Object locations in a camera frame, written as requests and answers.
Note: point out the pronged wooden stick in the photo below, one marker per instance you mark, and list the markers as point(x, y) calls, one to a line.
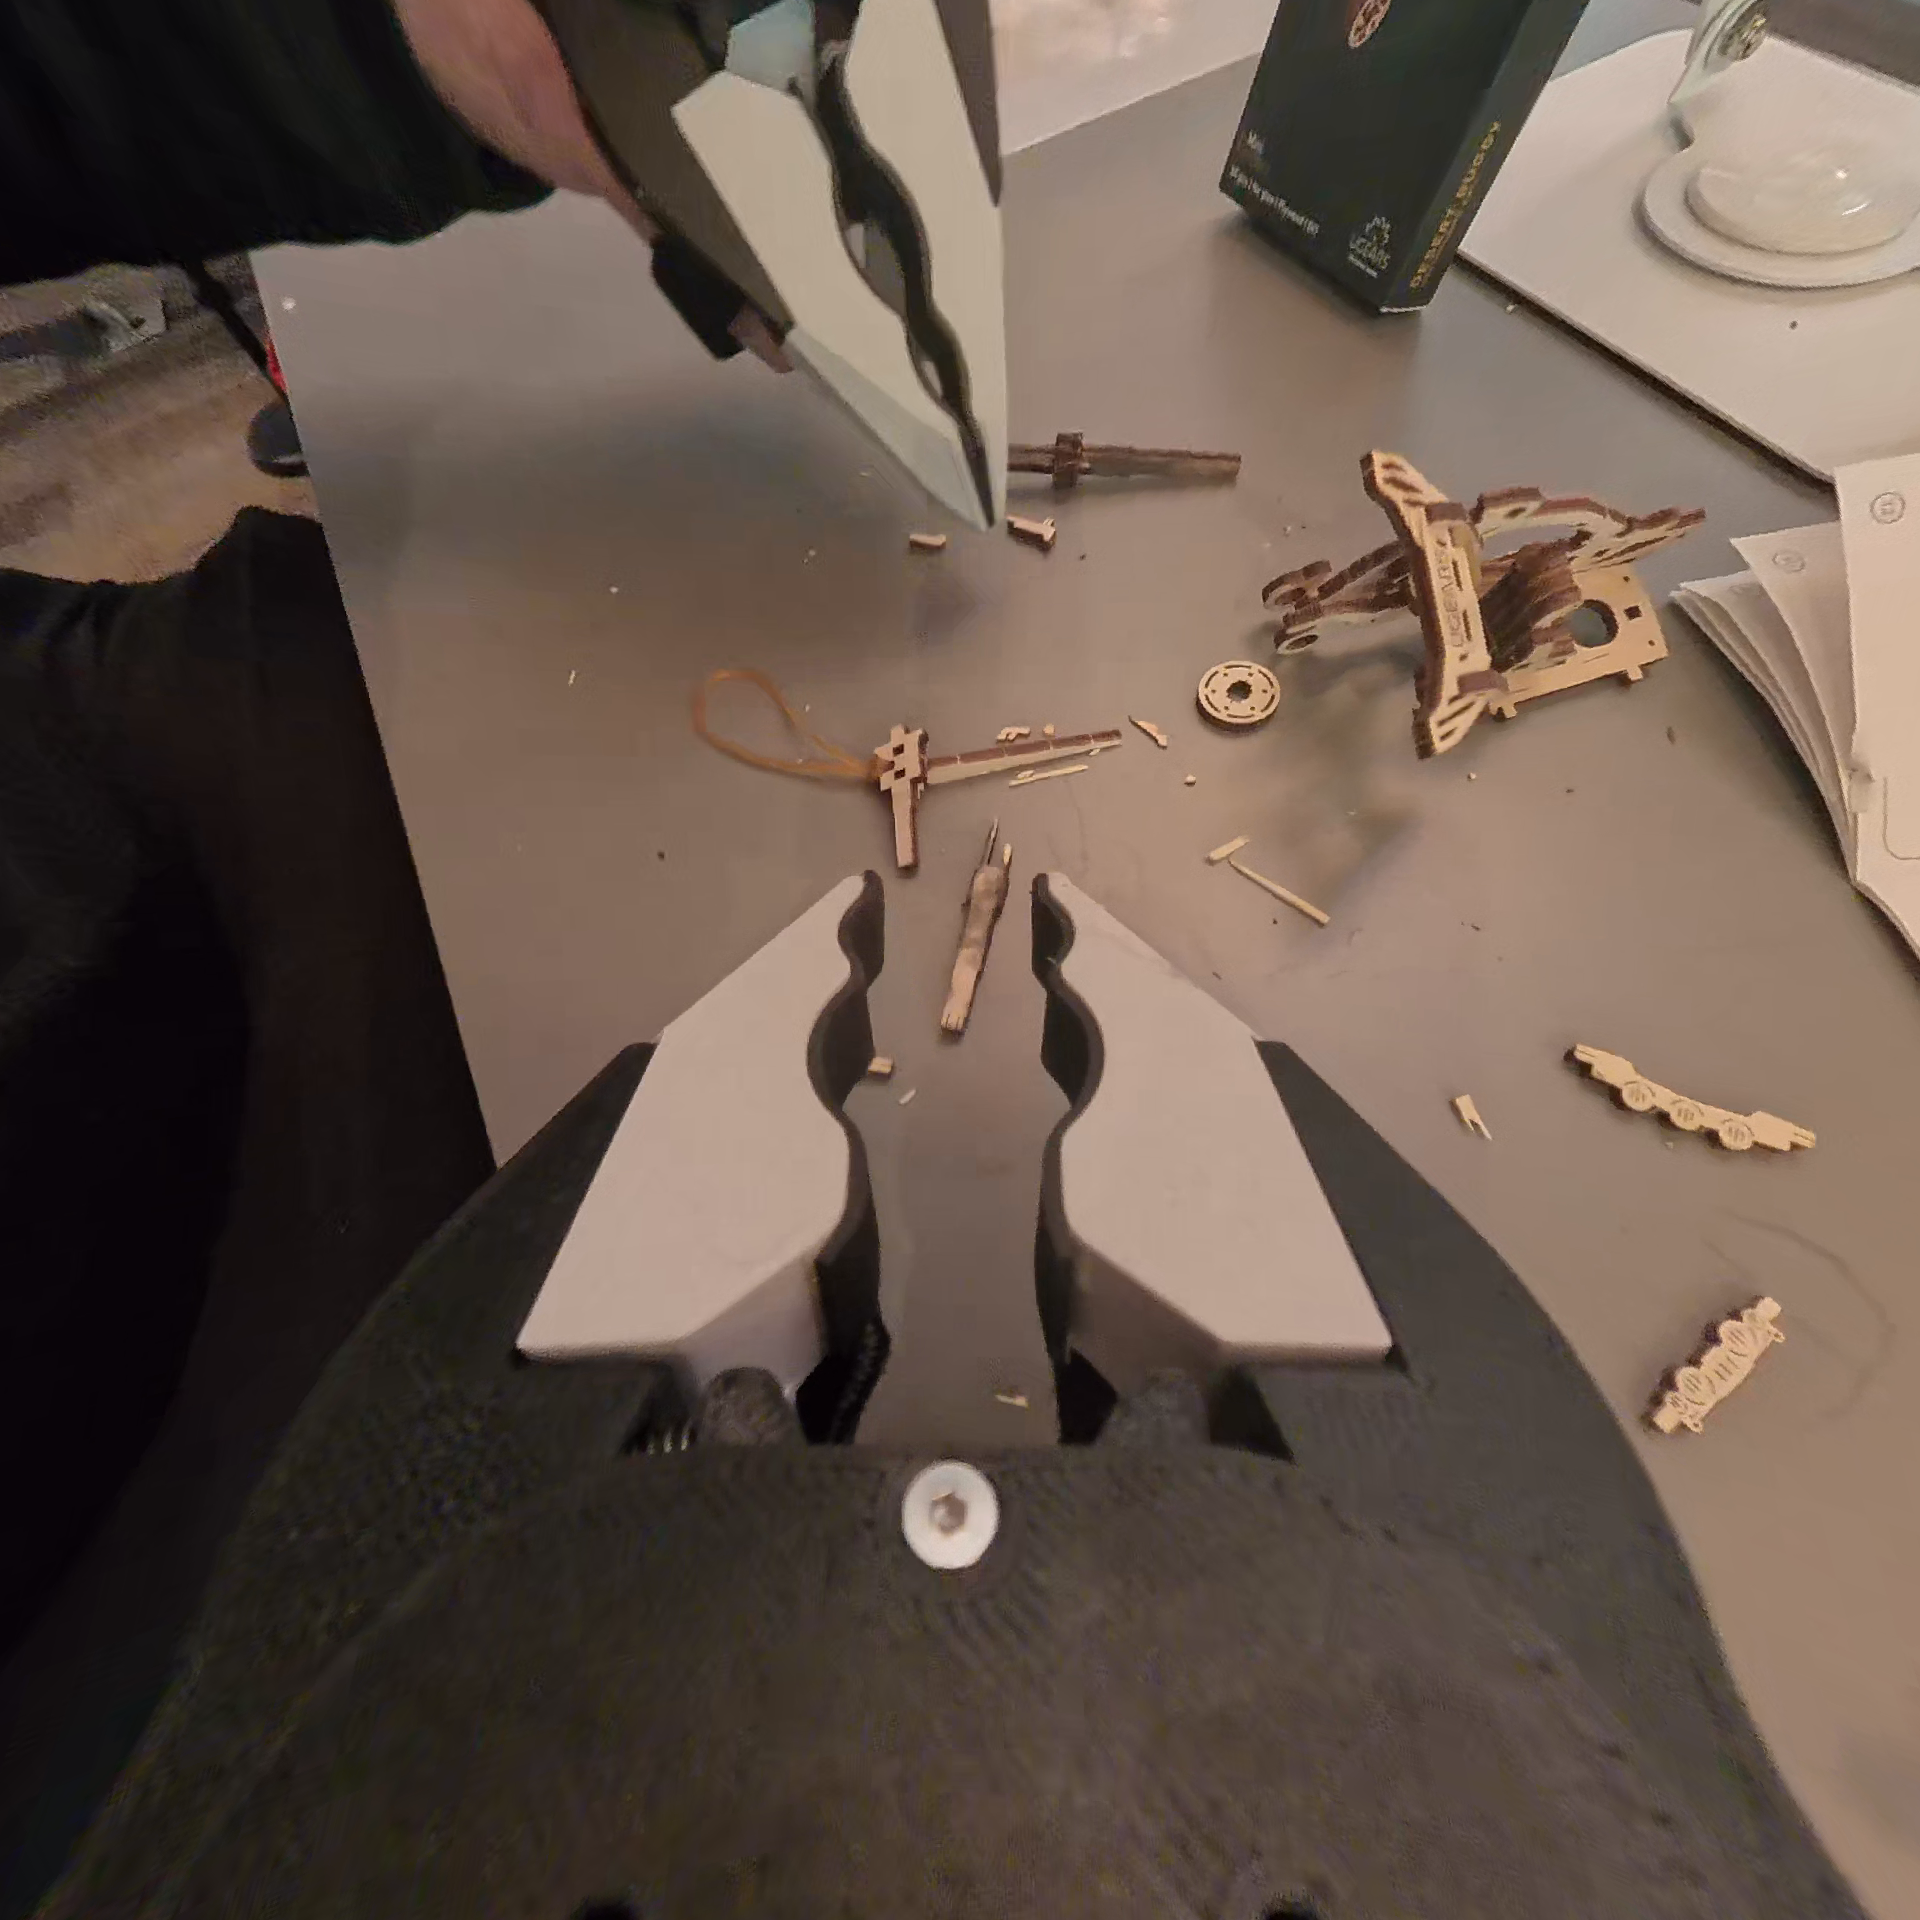
point(975, 940)

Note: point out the round wooden wheel disc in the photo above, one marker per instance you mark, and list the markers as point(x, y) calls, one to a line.
point(1235, 691)

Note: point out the dark model kit box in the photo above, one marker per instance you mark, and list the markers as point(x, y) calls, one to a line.
point(1381, 133)

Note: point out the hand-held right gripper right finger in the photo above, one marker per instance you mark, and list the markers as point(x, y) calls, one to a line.
point(1198, 1199)

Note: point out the long wooden sliver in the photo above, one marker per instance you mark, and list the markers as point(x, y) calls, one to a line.
point(1284, 892)

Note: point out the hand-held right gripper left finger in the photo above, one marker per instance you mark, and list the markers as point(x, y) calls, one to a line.
point(704, 1199)

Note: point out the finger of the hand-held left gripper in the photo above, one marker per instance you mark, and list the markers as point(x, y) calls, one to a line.
point(942, 229)
point(762, 197)

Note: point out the wooden cross-shaped part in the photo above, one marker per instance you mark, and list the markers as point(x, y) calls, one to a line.
point(900, 780)

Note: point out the dark wooden shaft strip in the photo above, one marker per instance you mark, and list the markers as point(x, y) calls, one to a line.
point(1038, 749)

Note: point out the tan rubber band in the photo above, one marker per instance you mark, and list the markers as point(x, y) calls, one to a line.
point(716, 732)

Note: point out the white mat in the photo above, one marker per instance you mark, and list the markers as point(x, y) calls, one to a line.
point(1652, 344)

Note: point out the person's left forearm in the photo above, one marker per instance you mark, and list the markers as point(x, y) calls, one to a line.
point(228, 122)

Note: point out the dark wooden gear axle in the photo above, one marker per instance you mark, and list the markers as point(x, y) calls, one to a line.
point(1124, 461)

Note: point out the wooden buggy model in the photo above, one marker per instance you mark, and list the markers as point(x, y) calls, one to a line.
point(1486, 617)

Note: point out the long notched wooden part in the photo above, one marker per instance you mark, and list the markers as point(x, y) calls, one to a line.
point(1687, 1114)

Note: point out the engraved wooden part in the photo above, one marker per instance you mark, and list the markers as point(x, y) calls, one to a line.
point(1715, 1362)

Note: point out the person's left hand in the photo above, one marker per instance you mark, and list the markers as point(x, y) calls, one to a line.
point(477, 73)

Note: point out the open instruction booklet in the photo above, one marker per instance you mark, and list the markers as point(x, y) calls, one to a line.
point(1827, 719)

